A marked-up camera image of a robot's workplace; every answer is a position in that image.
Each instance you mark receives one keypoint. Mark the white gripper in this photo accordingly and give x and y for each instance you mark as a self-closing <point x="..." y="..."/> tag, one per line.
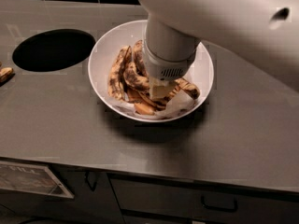
<point x="164" y="67"/>

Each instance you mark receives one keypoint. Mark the spotted banana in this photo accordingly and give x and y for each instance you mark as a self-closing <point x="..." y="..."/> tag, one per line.
<point x="134" y="80"/>
<point x="115" y="87"/>
<point x="191" y="89"/>

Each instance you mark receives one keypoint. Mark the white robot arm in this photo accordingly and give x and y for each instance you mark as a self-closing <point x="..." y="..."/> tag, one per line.
<point x="262" y="32"/>

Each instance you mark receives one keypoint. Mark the orange banana peel piece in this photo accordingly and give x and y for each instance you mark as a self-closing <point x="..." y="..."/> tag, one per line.
<point x="141" y="106"/>

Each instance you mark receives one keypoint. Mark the dark banana centre back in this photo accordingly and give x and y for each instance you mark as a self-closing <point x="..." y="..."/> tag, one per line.
<point x="138" y="59"/>

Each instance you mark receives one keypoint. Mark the white ceramic bowl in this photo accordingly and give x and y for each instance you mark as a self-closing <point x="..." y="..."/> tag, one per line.
<point x="201" y="72"/>

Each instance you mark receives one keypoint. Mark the banana at left edge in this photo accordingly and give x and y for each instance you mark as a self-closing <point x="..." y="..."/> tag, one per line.
<point x="5" y="74"/>

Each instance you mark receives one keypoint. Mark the white paper liner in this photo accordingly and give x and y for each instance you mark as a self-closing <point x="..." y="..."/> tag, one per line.
<point x="166" y="108"/>

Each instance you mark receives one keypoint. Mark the grey drawer front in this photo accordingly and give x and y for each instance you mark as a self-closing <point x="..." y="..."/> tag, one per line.
<point x="178" y="199"/>

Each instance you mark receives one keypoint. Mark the framed sign on cabinet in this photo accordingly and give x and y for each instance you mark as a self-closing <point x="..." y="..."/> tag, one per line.
<point x="32" y="178"/>

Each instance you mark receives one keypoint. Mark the black cabinet door handle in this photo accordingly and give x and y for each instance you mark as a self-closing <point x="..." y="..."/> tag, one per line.
<point x="91" y="180"/>

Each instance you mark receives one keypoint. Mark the black drawer handle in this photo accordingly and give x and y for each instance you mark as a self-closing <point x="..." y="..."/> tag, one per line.
<point x="232" y="209"/>

